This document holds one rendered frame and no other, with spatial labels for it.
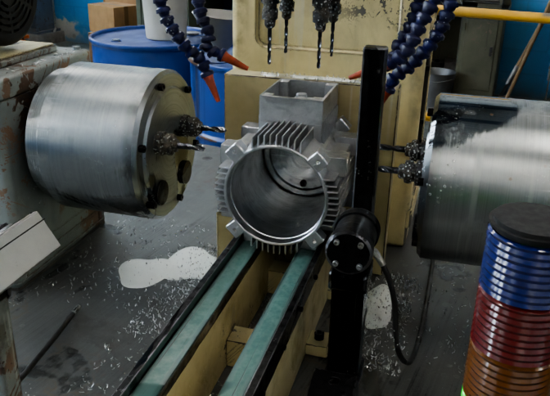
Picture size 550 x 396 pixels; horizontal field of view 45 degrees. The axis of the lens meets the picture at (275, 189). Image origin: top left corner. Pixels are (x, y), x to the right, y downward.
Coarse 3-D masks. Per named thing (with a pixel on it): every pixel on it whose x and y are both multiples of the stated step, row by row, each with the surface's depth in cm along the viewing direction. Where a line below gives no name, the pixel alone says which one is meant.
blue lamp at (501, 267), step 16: (496, 240) 44; (496, 256) 44; (512, 256) 43; (528, 256) 42; (544, 256) 42; (480, 272) 46; (496, 272) 44; (512, 272) 43; (528, 272) 42; (544, 272) 42; (496, 288) 44; (512, 288) 43; (528, 288) 43; (544, 288) 43; (512, 304) 44; (528, 304) 43; (544, 304) 43
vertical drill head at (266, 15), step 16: (272, 0) 96; (288, 0) 105; (320, 0) 94; (336, 0) 103; (272, 16) 97; (288, 16) 106; (320, 16) 95; (336, 16) 104; (320, 32) 97; (320, 48) 98; (320, 64) 99
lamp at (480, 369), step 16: (480, 352) 47; (480, 368) 47; (496, 368) 46; (512, 368) 45; (528, 368) 45; (544, 368) 45; (464, 384) 49; (480, 384) 47; (496, 384) 46; (512, 384) 46; (528, 384) 45; (544, 384) 46
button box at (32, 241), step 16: (16, 224) 72; (32, 224) 74; (0, 240) 70; (16, 240) 71; (32, 240) 73; (48, 240) 75; (0, 256) 69; (16, 256) 70; (32, 256) 72; (48, 256) 75; (0, 272) 68; (16, 272) 70; (0, 288) 67
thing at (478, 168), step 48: (480, 96) 96; (384, 144) 106; (432, 144) 89; (480, 144) 88; (528, 144) 87; (432, 192) 89; (480, 192) 87; (528, 192) 86; (432, 240) 92; (480, 240) 90
